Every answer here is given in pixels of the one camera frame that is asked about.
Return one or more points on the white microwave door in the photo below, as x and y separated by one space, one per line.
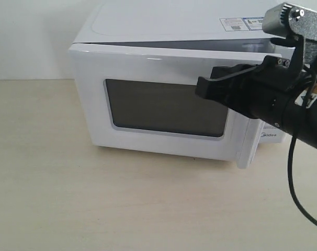
144 99

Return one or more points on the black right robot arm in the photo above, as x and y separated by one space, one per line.
308 124

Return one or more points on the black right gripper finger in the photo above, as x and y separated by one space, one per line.
227 83

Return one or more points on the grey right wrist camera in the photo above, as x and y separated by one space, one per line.
289 20

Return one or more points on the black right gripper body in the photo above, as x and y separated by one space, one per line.
274 85

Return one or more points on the white Midea microwave oven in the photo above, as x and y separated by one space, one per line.
186 25

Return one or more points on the blue white label sticker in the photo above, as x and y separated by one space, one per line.
242 24

